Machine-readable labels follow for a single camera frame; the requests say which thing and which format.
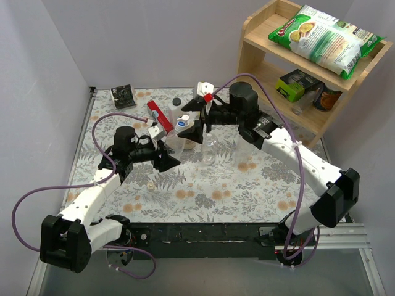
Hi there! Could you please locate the wooden shelf unit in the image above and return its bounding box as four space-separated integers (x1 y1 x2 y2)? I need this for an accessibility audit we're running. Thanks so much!
238 1 392 148

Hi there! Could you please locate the beige pump lotion bottle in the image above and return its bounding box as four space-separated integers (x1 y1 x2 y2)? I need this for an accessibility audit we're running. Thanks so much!
177 114 198 150

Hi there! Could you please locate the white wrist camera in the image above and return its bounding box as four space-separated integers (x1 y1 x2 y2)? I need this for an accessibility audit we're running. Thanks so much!
148 125 166 141
194 81 214 104

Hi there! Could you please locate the white bottle black cap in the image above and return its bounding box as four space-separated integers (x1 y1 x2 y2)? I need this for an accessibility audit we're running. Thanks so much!
167 97 187 126

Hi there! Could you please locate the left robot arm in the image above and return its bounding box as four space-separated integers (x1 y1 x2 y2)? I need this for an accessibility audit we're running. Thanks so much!
39 125 180 273

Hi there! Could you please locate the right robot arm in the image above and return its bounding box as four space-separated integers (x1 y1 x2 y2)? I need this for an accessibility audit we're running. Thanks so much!
179 82 360 245

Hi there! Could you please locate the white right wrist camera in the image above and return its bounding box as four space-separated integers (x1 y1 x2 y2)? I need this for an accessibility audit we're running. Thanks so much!
194 81 214 104

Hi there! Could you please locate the green chips bag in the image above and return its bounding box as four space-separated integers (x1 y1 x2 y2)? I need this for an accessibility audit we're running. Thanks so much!
268 5 383 80

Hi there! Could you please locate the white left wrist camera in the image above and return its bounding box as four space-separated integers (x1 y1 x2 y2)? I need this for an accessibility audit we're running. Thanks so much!
148 125 166 141

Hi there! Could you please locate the tin can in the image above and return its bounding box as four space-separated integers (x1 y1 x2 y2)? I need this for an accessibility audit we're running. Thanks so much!
313 84 343 112

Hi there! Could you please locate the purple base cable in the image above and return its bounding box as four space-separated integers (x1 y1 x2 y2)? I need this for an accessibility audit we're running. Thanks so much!
101 245 157 281

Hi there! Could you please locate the clear small bottle on shelf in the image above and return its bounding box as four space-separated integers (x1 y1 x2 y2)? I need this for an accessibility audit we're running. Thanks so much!
292 88 321 115

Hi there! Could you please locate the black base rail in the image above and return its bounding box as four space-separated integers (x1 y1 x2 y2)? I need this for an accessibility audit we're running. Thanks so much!
126 223 280 260

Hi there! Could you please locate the clear plastic bottle large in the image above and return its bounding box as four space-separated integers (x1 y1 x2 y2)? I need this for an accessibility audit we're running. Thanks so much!
233 136 255 165

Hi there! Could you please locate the red toothpaste box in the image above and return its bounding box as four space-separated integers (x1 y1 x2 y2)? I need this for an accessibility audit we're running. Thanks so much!
146 100 173 134

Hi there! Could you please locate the green black box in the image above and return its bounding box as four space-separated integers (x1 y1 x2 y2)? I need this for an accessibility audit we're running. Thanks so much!
275 70 321 103

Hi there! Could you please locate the black patterned box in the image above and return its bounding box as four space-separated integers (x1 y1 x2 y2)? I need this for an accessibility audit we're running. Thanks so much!
110 84 136 109

